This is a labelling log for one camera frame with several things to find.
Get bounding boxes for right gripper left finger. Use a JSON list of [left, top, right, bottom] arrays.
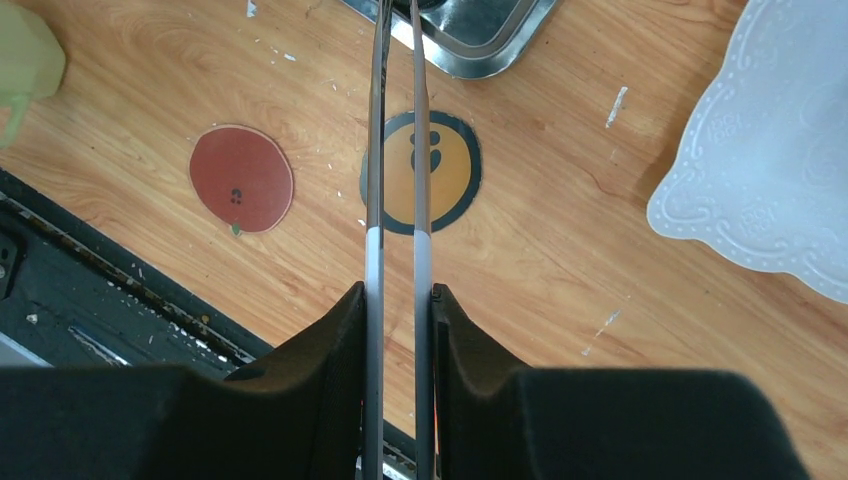
[[1, 282, 366, 479]]

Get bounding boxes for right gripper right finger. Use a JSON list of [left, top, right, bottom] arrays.
[[431, 284, 808, 479]]

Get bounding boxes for metal serving tongs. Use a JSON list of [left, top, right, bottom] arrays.
[[361, 1, 438, 479]]

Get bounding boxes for white three-tier dessert stand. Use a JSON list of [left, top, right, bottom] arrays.
[[646, 1, 847, 302]]

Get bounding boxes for steel baking tray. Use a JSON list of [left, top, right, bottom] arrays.
[[339, 0, 559, 81]]

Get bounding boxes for red apple coaster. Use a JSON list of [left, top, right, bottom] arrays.
[[188, 124, 295, 234]]

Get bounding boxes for yellow face coaster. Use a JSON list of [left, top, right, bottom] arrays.
[[383, 110, 483, 236]]

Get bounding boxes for green handled white mug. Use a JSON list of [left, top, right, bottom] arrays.
[[1, 1, 66, 148]]

